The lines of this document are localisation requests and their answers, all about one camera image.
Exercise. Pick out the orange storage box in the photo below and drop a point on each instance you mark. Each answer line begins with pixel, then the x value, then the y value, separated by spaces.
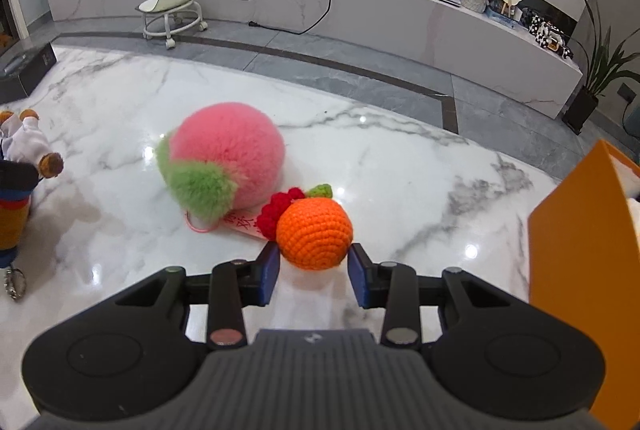
pixel 584 269

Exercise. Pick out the black box on table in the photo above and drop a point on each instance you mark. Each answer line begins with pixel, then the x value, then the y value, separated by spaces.
pixel 21 75

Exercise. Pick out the potted green plant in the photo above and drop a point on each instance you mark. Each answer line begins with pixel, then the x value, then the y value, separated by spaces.
pixel 604 66

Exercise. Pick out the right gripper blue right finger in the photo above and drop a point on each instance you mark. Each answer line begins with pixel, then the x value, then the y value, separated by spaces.
pixel 392 287

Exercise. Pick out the black white toy vehicle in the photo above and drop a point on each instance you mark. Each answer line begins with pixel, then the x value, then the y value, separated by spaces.
pixel 547 35

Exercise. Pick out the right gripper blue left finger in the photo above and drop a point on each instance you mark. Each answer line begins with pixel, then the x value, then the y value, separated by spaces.
pixel 233 286

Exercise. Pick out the white rolling stool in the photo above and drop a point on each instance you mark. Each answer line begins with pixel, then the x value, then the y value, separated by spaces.
pixel 167 18

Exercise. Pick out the rooster plush toy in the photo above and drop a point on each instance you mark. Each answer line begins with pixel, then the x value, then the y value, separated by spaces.
pixel 26 159

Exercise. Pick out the white tv console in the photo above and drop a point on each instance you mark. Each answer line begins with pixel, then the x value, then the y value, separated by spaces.
pixel 452 39

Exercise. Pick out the metal keyring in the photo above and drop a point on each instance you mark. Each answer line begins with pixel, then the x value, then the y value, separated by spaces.
pixel 14 283

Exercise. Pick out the pink green fluffy peach plush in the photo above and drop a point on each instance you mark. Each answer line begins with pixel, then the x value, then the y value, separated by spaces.
pixel 221 159

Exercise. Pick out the orange crochet tangerine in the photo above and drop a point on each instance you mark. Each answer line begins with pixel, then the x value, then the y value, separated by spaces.
pixel 312 231

